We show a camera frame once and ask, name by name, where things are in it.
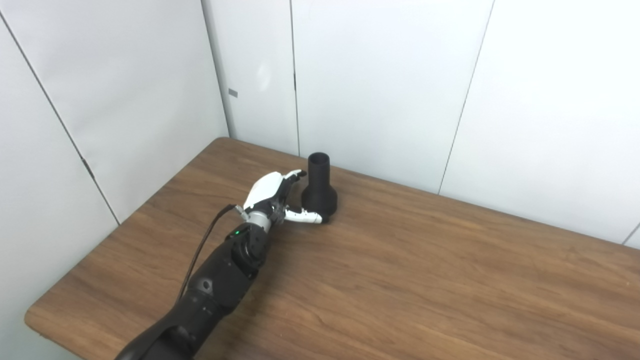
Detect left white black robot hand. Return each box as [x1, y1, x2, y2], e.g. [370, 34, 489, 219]
[242, 169, 323, 225]

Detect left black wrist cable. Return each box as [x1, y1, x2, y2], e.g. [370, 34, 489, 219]
[176, 203, 247, 306]

